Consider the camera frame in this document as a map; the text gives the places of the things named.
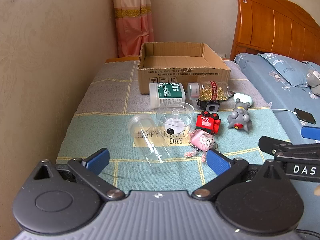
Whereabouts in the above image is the white bottle with green label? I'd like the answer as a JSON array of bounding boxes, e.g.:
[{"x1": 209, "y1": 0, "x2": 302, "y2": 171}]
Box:
[{"x1": 149, "y1": 82, "x2": 187, "y2": 110}]

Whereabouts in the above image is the cardboard box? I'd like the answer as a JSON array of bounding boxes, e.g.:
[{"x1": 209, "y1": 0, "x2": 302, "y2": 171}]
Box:
[{"x1": 136, "y1": 42, "x2": 232, "y2": 96}]

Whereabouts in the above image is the plaid printed blanket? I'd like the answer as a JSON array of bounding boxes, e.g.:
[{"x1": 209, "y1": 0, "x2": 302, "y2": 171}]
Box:
[{"x1": 55, "y1": 60, "x2": 293, "y2": 188}]

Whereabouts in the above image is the pink curtain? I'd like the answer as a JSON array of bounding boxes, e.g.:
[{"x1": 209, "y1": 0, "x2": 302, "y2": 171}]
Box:
[{"x1": 112, "y1": 0, "x2": 155, "y2": 58}]

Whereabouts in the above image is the white charging cable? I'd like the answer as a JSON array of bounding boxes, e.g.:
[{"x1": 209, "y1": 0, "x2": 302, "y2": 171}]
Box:
[{"x1": 271, "y1": 108, "x2": 297, "y2": 115}]

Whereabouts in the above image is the grey plush toy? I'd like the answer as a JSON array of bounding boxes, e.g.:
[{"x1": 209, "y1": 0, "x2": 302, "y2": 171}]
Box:
[{"x1": 306, "y1": 69, "x2": 320, "y2": 95}]

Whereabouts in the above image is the black phone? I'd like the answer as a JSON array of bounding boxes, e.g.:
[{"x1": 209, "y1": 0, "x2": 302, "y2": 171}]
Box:
[{"x1": 294, "y1": 108, "x2": 317, "y2": 125}]

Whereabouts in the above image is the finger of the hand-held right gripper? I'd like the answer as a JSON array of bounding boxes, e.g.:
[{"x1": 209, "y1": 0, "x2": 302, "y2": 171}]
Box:
[
  {"x1": 259, "y1": 136, "x2": 320, "y2": 155},
  {"x1": 301, "y1": 126, "x2": 320, "y2": 141}
]

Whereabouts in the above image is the red toy train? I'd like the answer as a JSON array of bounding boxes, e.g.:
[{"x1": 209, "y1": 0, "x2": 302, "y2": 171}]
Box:
[{"x1": 195, "y1": 110, "x2": 222, "y2": 135}]

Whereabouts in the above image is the tall clear plastic cup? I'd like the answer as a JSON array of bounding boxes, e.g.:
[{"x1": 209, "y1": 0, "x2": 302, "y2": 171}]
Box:
[{"x1": 128, "y1": 113, "x2": 173, "y2": 168}]

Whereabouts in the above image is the blue flowered bed sheet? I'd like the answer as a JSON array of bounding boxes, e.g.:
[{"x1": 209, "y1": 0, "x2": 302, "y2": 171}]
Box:
[{"x1": 234, "y1": 53, "x2": 320, "y2": 145}]

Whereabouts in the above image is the grey animal figurine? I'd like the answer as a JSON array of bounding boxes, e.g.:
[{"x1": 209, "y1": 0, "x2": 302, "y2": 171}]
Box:
[{"x1": 227, "y1": 93, "x2": 253, "y2": 132}]

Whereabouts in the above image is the wooden bed headboard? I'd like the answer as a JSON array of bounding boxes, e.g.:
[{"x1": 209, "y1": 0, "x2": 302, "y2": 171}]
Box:
[{"x1": 230, "y1": 0, "x2": 320, "y2": 64}]

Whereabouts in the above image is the clear bottle of yellow capsules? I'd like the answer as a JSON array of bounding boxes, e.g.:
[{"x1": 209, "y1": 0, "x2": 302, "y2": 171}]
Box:
[{"x1": 187, "y1": 80, "x2": 230, "y2": 101}]

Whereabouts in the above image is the black cube toy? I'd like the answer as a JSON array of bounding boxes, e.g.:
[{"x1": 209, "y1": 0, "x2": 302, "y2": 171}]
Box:
[{"x1": 197, "y1": 99, "x2": 220, "y2": 112}]

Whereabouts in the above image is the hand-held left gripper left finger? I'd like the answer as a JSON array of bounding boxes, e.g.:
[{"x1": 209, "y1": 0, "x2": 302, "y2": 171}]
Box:
[{"x1": 32, "y1": 148, "x2": 125, "y2": 202}]

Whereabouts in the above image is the pink keychain bottle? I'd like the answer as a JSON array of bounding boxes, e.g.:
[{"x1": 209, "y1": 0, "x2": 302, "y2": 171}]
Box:
[{"x1": 184, "y1": 129, "x2": 218, "y2": 163}]

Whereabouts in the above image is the clear round plastic container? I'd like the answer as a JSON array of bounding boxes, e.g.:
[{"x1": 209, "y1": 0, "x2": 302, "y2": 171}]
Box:
[{"x1": 156, "y1": 102, "x2": 195, "y2": 134}]

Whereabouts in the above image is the blue flowered pillow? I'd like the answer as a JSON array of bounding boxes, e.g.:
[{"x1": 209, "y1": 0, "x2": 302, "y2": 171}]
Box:
[{"x1": 257, "y1": 52, "x2": 320, "y2": 88}]

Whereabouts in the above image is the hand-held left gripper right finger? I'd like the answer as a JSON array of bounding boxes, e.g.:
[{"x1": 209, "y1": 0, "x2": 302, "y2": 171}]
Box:
[{"x1": 191, "y1": 149, "x2": 290, "y2": 202}]

